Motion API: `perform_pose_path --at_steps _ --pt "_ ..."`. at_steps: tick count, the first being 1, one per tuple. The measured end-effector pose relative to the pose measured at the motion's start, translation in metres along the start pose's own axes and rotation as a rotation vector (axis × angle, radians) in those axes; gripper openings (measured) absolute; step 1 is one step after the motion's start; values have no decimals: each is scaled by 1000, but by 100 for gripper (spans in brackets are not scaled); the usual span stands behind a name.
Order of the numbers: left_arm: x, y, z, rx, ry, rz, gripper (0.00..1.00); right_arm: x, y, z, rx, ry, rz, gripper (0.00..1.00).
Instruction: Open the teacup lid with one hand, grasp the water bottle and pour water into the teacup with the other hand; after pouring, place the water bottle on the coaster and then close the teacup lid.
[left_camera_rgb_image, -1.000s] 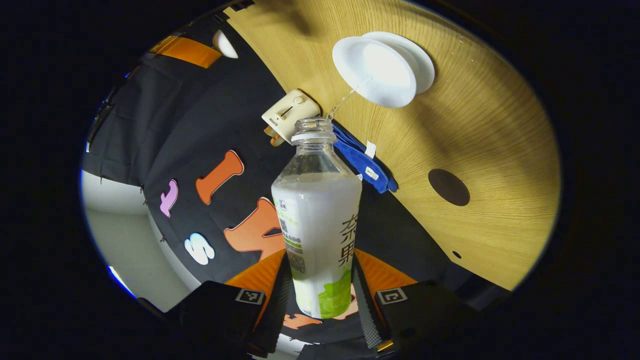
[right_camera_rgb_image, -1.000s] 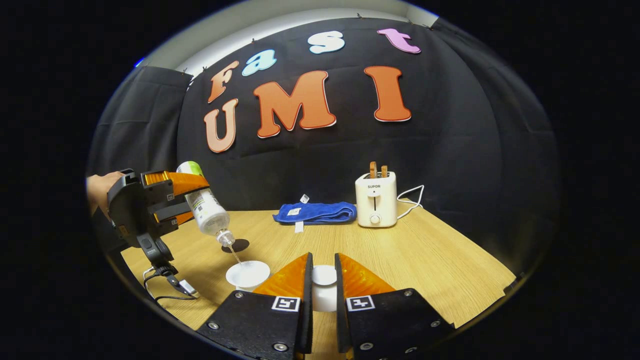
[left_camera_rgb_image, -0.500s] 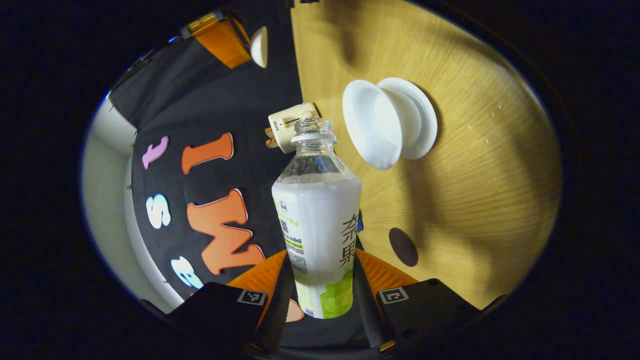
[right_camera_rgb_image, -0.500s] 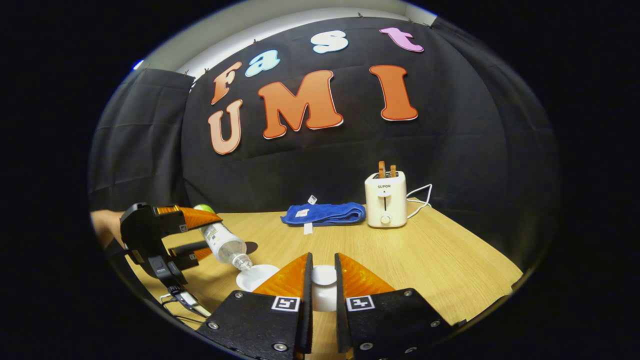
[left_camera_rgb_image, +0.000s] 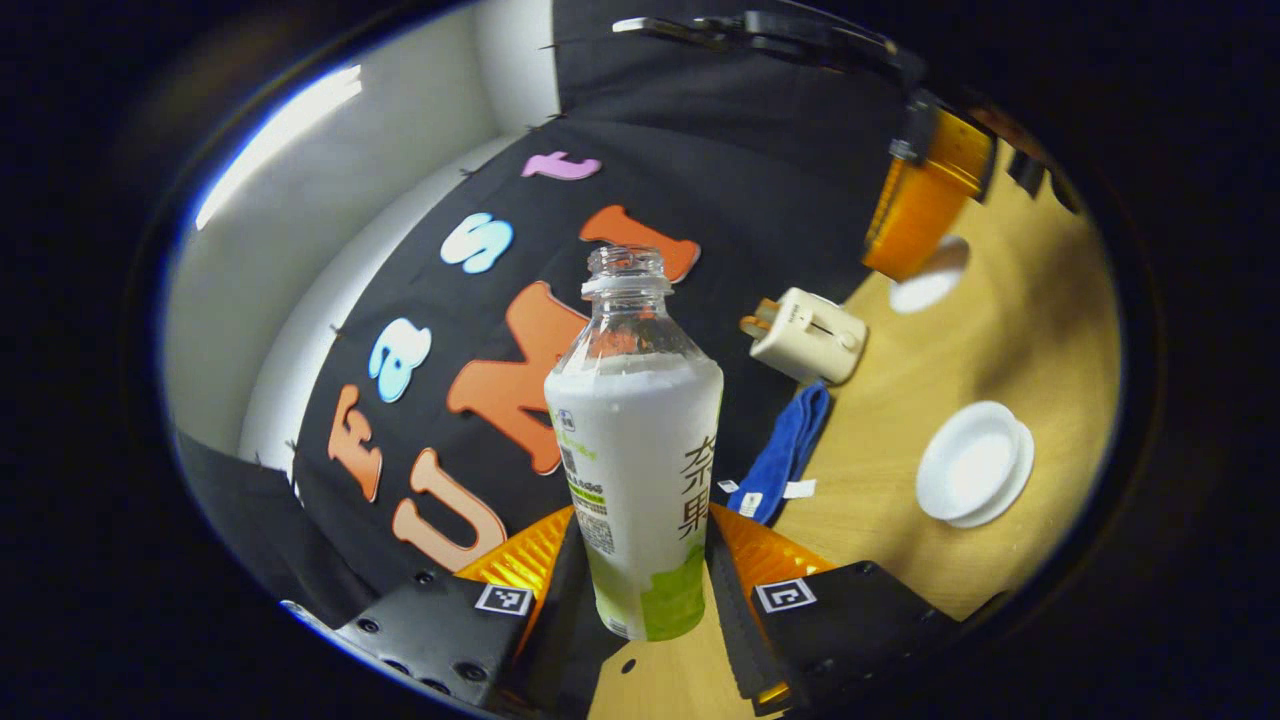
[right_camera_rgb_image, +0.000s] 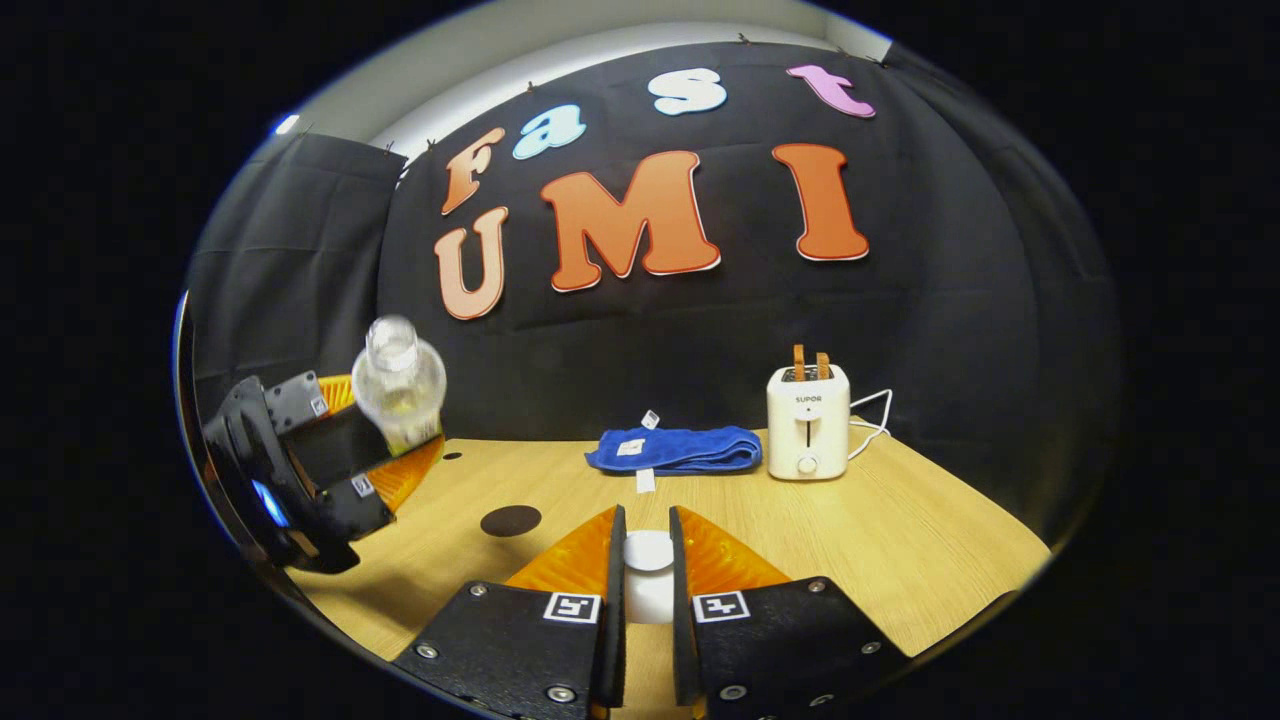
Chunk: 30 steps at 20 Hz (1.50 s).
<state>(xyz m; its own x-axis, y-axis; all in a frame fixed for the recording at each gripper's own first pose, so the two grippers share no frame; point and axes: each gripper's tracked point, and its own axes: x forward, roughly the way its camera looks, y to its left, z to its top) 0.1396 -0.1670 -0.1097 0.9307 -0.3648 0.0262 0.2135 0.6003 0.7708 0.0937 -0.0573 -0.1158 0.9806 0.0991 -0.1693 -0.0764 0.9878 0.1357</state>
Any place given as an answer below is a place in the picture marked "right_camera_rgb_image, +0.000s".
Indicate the toasted bread slice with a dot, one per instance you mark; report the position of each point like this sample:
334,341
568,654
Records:
799,362
823,365

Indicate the white teacup lid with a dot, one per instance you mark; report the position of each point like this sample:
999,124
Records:
648,560

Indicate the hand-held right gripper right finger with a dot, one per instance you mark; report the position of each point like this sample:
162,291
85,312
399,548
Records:
682,600

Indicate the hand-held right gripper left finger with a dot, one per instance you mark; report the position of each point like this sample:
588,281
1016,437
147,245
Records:
616,600

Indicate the blue folded towel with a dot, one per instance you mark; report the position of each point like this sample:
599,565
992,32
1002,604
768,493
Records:
690,450

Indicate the white green label water bottle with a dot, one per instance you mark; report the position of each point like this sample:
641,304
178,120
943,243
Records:
400,390

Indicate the white toaster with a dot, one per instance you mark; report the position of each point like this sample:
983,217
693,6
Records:
808,430

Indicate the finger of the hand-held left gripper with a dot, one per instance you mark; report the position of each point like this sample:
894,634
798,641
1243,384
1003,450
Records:
295,400
340,450

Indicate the black backdrop cloth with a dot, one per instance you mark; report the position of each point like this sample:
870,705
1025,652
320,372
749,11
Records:
700,330

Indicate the dark round coaster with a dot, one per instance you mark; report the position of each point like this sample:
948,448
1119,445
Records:
510,521

